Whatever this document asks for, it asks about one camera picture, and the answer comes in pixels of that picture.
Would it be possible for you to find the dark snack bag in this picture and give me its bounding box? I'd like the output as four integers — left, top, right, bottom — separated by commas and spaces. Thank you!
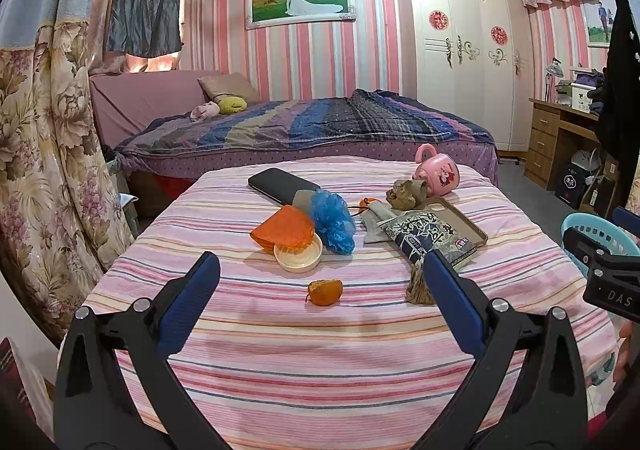
378, 212, 476, 267

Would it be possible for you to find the beige round lid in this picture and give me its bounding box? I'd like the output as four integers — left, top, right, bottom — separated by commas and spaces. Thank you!
273, 233, 323, 274

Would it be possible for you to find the orange paper piece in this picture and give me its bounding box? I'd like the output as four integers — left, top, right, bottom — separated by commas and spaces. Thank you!
250, 205, 314, 254

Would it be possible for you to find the blue mesh bath sponge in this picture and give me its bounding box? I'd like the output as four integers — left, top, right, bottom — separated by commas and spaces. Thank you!
310, 190, 356, 255

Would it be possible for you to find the light blue trash basket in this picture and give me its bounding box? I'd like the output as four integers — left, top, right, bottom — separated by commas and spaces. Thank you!
561, 213, 639, 256

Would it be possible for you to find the black bag under desk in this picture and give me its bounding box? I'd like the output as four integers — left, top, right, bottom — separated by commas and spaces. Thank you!
554, 163, 589, 210

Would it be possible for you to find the wooden desk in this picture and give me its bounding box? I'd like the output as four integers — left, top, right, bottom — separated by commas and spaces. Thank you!
524, 99, 620, 218

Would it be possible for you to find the floral curtain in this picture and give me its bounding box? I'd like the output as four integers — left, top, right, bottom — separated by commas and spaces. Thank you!
1, 0, 134, 343

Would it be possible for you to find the white box on desk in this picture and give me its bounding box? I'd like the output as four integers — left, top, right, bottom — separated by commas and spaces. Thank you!
570, 83, 594, 114

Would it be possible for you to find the brown phone case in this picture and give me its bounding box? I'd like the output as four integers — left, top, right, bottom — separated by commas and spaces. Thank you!
424, 198, 488, 248

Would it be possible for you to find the black hanging coat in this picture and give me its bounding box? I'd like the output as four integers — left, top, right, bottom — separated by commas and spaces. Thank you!
596, 0, 639, 205

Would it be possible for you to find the pink plastic cup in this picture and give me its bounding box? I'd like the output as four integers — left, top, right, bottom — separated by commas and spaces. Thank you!
412, 144, 460, 196

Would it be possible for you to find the pink striped bed sheet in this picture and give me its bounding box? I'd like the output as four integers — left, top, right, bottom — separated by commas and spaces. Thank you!
86, 156, 617, 449

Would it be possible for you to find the desk lamp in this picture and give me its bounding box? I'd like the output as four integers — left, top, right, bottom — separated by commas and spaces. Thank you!
544, 57, 564, 103

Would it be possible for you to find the black phone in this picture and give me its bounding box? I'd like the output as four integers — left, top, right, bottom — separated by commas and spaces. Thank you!
247, 167, 319, 205

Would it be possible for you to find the small framed photo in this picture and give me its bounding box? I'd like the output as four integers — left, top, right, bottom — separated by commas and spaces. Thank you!
582, 0, 616, 47

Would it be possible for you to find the white wardrobe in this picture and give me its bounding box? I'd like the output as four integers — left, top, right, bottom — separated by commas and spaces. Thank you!
410, 0, 535, 152

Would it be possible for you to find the pink sofa headboard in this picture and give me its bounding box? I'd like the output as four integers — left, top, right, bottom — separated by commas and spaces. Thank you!
89, 70, 219, 148

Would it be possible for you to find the pink plush toy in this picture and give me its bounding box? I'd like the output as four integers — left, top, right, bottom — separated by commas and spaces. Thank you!
190, 101, 220, 122

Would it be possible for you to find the striped plaid blanket bed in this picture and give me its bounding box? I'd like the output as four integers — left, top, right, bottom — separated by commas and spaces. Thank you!
114, 88, 499, 182

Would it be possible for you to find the yellow plush toy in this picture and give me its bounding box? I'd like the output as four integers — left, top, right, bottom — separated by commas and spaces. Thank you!
216, 96, 247, 115

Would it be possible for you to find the tan pillow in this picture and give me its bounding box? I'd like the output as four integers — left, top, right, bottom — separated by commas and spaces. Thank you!
198, 73, 262, 104

